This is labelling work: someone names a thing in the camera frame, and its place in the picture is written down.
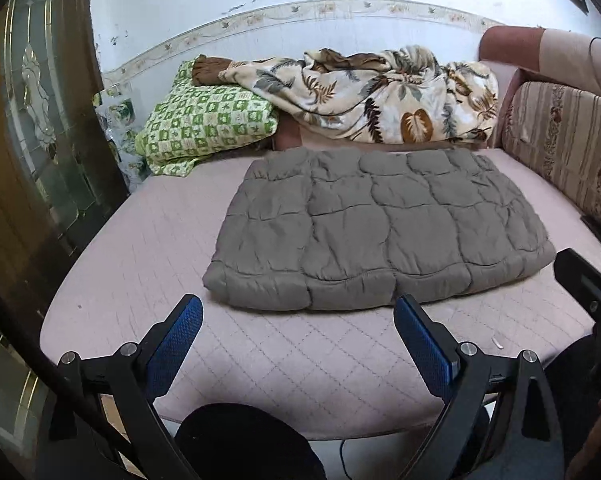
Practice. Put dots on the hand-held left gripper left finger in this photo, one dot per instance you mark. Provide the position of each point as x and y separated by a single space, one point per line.
173 347

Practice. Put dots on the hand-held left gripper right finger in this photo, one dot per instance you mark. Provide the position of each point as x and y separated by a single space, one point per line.
423 347

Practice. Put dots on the grey quilted jacket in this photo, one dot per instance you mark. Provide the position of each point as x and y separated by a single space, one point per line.
370 225

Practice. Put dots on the small white scrap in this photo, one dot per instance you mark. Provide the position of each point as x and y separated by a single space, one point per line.
496 343

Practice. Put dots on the striped sofa backrest cushion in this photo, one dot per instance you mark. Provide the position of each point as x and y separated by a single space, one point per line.
565 145

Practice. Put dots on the pink quilted mattress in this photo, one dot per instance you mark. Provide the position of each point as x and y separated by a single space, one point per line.
290 360

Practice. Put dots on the person's left leg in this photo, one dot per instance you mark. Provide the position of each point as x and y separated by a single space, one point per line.
245 445

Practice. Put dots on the pink sofa armrest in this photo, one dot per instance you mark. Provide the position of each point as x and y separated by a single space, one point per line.
545 55

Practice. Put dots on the green checked pillow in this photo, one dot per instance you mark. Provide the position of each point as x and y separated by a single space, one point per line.
205 120

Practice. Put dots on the printed plastic sheet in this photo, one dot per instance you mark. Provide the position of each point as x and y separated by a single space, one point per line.
120 120

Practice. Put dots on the reddish brown sofa cushion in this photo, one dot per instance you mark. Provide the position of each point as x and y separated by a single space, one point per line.
290 136

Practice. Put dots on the wooden door with glass panel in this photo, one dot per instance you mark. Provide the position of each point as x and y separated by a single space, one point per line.
35 135

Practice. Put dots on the leaf print blanket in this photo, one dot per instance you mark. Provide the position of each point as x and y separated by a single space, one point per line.
380 95

